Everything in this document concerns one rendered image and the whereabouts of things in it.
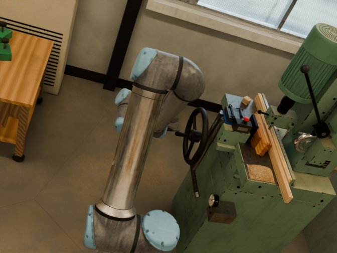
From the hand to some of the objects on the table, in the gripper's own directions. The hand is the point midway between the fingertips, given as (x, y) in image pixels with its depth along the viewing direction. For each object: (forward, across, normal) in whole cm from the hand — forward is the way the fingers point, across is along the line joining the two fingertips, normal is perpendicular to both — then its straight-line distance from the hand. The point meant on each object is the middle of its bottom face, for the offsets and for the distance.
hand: (176, 129), depth 210 cm
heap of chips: (+24, -36, -26) cm, 50 cm away
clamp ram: (+20, -11, -25) cm, 34 cm away
